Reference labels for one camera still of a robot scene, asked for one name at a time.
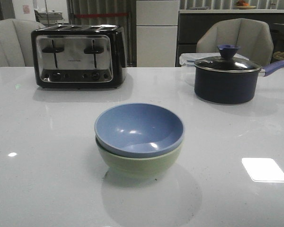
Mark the blue bowl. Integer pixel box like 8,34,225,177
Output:
94,103,184,158

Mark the green bowl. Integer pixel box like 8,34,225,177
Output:
96,141,183,179

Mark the clear plastic food container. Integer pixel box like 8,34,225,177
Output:
179,52,249,69

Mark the dark blue saucepan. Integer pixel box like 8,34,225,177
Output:
195,61,284,104

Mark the black and chrome toaster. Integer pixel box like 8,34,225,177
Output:
31,25,127,88

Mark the white refrigerator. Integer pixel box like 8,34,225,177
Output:
136,0,180,67

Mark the glass pot lid blue knob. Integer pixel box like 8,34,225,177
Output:
194,44,261,73

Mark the dark kitchen counter cabinet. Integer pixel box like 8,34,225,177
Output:
177,9,284,56

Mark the beige chair on right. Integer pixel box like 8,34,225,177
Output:
196,18,274,66

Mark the beige chair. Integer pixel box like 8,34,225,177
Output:
196,18,274,66
0,18,45,67

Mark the fruit bowl on counter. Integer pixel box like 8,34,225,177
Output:
235,0,256,9

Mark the beige chair on left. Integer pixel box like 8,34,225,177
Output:
0,18,45,67

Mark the woven basket at right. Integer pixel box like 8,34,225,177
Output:
272,52,284,62

